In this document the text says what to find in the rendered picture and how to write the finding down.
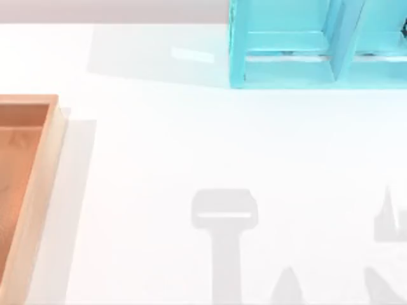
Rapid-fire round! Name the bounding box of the light blue rack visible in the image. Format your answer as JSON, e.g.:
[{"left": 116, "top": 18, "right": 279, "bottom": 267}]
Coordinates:
[{"left": 228, "top": 0, "right": 407, "bottom": 90}]

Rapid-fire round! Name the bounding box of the shallow salmon-coloured box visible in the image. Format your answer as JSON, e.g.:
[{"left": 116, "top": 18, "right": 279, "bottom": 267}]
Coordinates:
[{"left": 0, "top": 94, "right": 68, "bottom": 305}]

